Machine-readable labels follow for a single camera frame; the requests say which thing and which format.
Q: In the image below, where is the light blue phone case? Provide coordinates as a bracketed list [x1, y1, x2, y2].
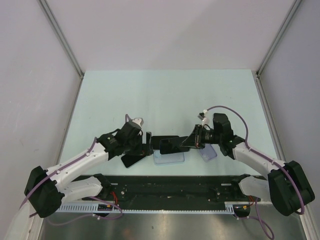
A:
[153, 150, 185, 166]

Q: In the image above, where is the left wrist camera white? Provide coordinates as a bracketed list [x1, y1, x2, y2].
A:
[130, 118, 144, 129]

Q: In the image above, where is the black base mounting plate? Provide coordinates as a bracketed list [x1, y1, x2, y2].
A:
[97, 175, 256, 212]

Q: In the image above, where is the aluminium frame post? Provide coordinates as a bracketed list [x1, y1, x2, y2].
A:
[255, 0, 304, 77]
[37, 0, 85, 80]

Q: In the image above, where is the right aluminium frame post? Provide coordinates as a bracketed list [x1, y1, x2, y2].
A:
[255, 0, 304, 77]

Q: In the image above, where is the black phone case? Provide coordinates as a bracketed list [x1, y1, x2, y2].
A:
[151, 135, 179, 151]

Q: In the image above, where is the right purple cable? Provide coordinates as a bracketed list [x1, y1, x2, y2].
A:
[206, 105, 305, 238]

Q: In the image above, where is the grey slotted cable duct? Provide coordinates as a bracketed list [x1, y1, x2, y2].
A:
[57, 201, 237, 214]

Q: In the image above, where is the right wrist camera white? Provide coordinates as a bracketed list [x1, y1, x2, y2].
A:
[197, 109, 210, 126]

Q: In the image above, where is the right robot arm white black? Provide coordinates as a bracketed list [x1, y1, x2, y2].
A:
[180, 113, 315, 216]

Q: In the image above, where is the right side aluminium rail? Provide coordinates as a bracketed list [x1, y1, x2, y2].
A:
[252, 71, 287, 162]

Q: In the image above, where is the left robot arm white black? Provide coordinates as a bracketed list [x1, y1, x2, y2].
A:
[23, 118, 146, 218]

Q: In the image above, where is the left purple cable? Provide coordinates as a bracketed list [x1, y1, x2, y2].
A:
[19, 113, 124, 226]

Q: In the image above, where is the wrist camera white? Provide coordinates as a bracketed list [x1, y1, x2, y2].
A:
[130, 118, 144, 129]
[197, 109, 210, 126]

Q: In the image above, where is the left aluminium frame post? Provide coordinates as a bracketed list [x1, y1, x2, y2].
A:
[37, 0, 85, 80]

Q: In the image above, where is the blue-edged black phone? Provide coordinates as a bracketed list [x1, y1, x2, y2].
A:
[159, 136, 187, 155]

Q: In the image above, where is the purple phone case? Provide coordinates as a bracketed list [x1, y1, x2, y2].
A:
[198, 144, 217, 163]

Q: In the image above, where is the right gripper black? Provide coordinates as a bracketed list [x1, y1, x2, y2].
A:
[180, 124, 222, 149]

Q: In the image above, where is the purple cable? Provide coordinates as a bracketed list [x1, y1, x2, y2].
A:
[206, 105, 305, 238]
[19, 113, 124, 226]

